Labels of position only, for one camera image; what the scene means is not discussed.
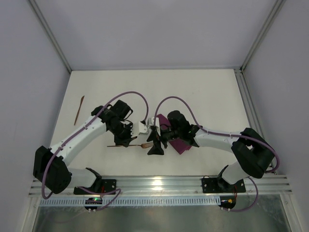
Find purple satin napkin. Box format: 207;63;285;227
157;114;191;155

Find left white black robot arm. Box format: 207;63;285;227
33;100;134;195

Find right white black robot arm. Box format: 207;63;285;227
147;110;275;192

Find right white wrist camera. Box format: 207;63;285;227
147;117;161;136

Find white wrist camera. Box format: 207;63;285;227
147;117;161;136
131;122;149;137

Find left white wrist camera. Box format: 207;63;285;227
131;122;149;137

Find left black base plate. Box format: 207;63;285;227
73;178;117;195

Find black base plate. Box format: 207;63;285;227
73;178;117;195
201;176;246;193

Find grey slotted cable duct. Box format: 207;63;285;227
39;195;221;207

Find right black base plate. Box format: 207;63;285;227
201;176;246;193

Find right side aluminium rail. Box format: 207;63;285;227
233;67;276;175

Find aluminium rail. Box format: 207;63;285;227
28;174;293;196
233;67;276;175

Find front aluminium rail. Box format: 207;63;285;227
28;174;293;196

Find left corner aluminium post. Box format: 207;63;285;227
27;0;72;73

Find corner aluminium post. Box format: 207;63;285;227
27;0;72;73
240;0;286;72

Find right corner aluminium post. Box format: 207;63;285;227
240;0;286;72

